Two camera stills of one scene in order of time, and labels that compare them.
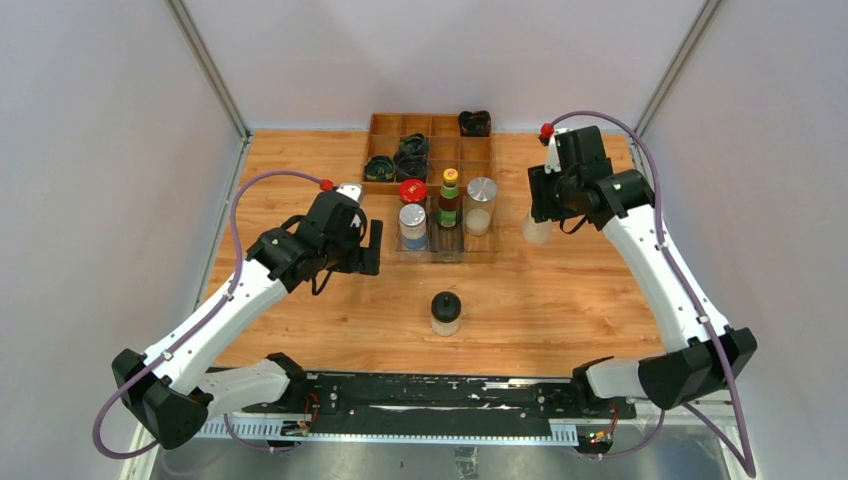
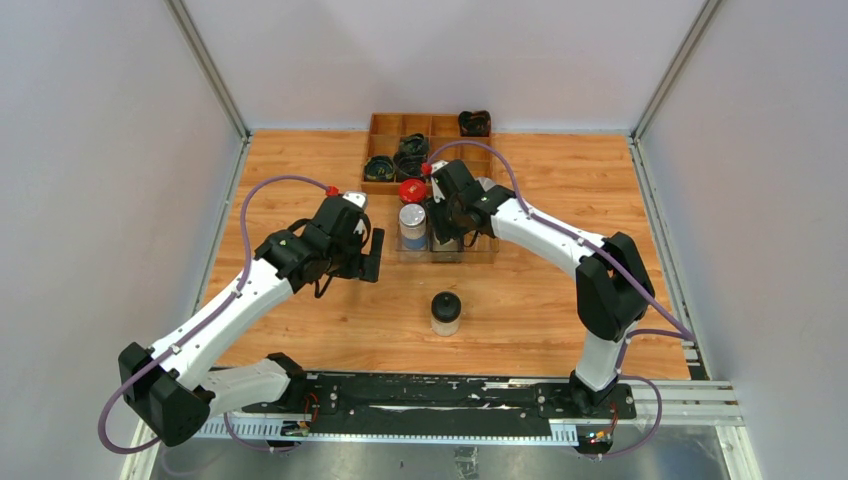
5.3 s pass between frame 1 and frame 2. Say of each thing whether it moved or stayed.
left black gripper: stayed
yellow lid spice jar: moved
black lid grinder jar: stayed
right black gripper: moved
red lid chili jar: stayed
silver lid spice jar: stayed
